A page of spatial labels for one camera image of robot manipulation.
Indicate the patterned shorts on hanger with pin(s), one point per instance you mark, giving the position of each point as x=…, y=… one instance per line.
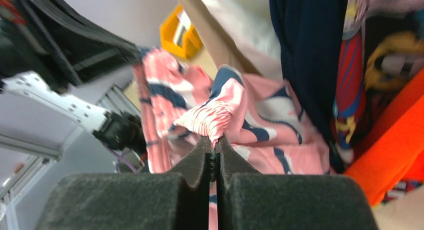
x=382, y=49

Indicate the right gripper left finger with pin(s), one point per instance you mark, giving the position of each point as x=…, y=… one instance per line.
x=175, y=200

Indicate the navy shorts on hanger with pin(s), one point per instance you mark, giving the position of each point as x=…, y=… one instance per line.
x=310, y=36

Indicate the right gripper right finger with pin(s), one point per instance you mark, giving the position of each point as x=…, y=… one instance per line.
x=250, y=200

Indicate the white shorts on hanger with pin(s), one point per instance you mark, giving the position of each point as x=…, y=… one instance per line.
x=249, y=25

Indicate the yellow plastic bin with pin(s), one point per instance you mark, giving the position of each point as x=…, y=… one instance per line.
x=179, y=36

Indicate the pink shark print shorts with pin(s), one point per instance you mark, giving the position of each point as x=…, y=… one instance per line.
x=261, y=118

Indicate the orange shorts on hanger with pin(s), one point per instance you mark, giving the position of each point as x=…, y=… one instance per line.
x=394, y=148

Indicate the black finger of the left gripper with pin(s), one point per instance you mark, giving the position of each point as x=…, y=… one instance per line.
x=64, y=48

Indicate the beige shorts on hanger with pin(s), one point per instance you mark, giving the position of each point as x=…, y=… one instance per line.
x=215, y=39

